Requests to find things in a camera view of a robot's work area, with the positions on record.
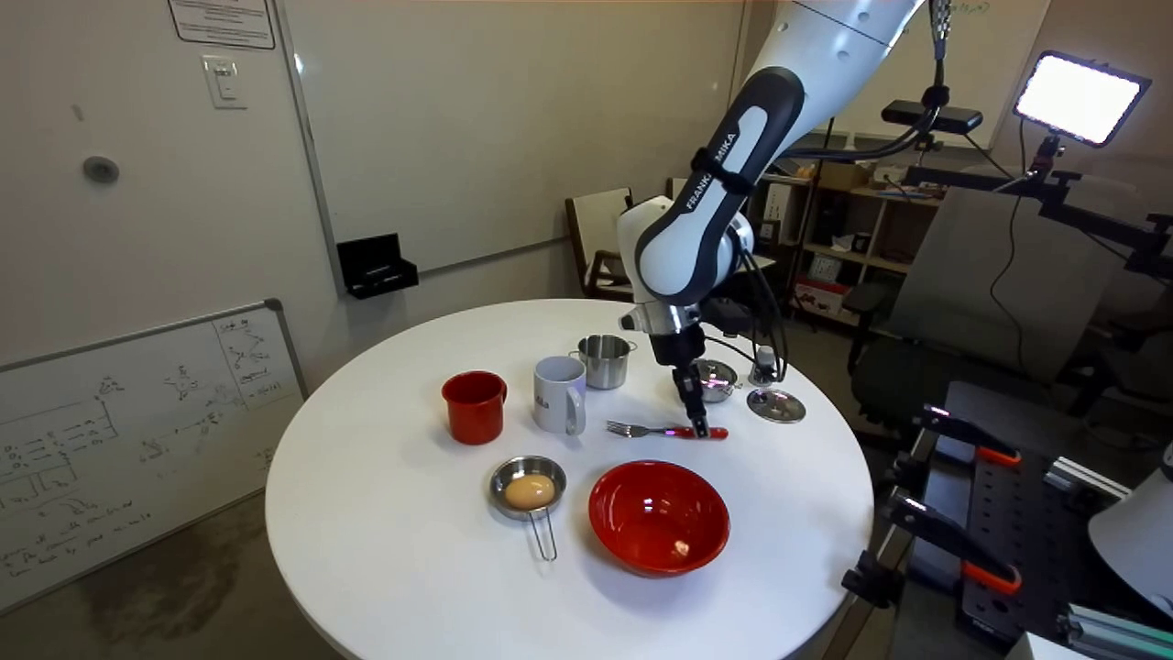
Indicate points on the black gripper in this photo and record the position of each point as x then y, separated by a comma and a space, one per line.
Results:
679, 347

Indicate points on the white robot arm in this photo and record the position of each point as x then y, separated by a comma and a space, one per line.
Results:
676, 252

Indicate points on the small steel lidded pot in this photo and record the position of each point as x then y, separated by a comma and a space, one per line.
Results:
717, 377

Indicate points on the steel cup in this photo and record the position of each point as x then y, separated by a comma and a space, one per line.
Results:
608, 359

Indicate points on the round steel lid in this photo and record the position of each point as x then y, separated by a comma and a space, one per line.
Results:
774, 406

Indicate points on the white mug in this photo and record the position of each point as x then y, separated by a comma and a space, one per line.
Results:
563, 395

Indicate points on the red bowl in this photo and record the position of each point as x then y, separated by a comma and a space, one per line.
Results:
657, 519

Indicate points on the small strainer with egg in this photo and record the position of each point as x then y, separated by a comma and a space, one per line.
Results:
530, 492

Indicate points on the white round table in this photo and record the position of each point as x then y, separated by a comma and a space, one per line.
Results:
384, 529

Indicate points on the red cup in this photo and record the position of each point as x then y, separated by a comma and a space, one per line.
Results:
475, 406

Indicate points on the bright studio light panel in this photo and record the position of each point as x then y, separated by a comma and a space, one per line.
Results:
1078, 99

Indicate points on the leaning whiteboard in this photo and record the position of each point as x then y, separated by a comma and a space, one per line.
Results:
114, 446

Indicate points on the orange handled clamp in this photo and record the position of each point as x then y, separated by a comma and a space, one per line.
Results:
976, 562
972, 434

